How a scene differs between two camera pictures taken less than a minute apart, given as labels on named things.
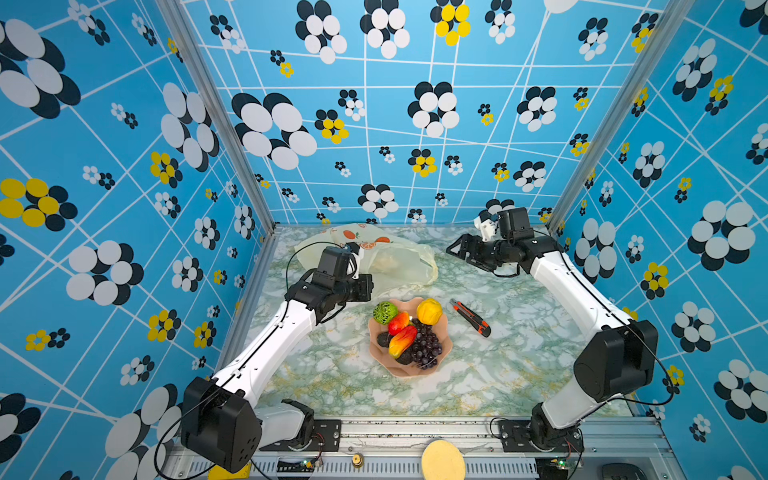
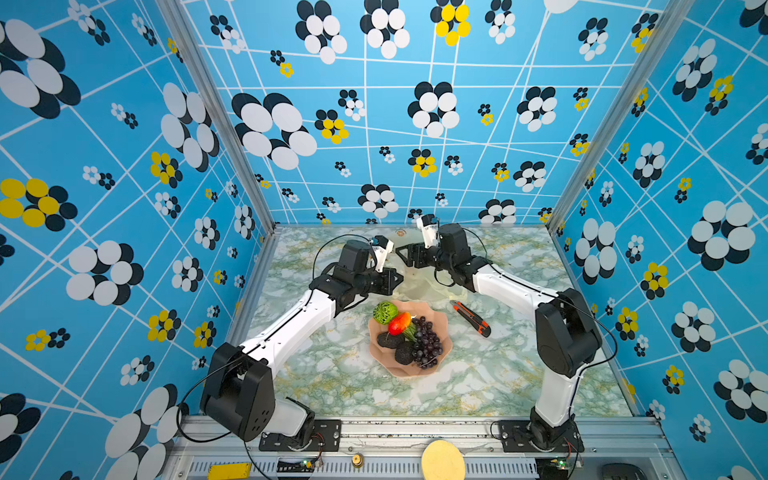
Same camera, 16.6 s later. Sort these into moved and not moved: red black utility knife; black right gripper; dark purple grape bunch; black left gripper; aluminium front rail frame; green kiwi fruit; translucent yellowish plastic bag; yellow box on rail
Moved: black right gripper; translucent yellowish plastic bag; black left gripper
Not moved: red black utility knife; dark purple grape bunch; yellow box on rail; aluminium front rail frame; green kiwi fruit
